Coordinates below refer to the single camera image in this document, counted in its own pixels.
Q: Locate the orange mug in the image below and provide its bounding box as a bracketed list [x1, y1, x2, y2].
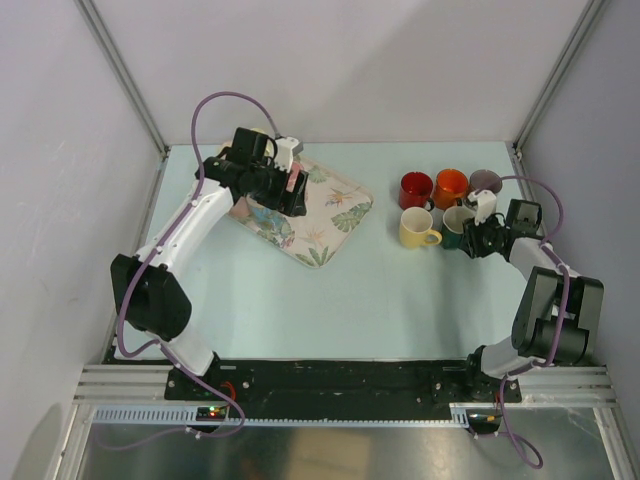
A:
[433, 169, 469, 210]

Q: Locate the red mug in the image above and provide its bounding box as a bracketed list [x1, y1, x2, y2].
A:
[398, 171, 434, 211]

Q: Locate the grey slotted cable duct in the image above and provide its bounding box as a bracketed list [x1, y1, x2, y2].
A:
[93, 405, 501, 428]

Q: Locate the purple mug black handle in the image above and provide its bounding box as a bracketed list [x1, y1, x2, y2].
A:
[468, 169, 503, 195]

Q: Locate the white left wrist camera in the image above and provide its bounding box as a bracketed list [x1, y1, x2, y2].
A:
[274, 136, 304, 172]

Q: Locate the leaf pattern serving tray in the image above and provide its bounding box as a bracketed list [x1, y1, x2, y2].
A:
[229, 156, 374, 268]

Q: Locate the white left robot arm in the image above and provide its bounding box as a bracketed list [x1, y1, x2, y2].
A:
[110, 128, 308, 399]

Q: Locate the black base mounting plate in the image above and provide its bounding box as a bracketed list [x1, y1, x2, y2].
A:
[164, 359, 522, 422]

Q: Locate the beige mug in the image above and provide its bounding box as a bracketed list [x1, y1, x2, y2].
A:
[216, 141, 231, 158]

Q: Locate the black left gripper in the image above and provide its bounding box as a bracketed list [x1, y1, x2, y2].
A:
[250, 157, 308, 218]

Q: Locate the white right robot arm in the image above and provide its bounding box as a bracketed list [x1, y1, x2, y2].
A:
[458, 199, 605, 401]

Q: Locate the dark green mug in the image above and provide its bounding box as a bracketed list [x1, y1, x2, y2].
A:
[441, 206, 475, 250]

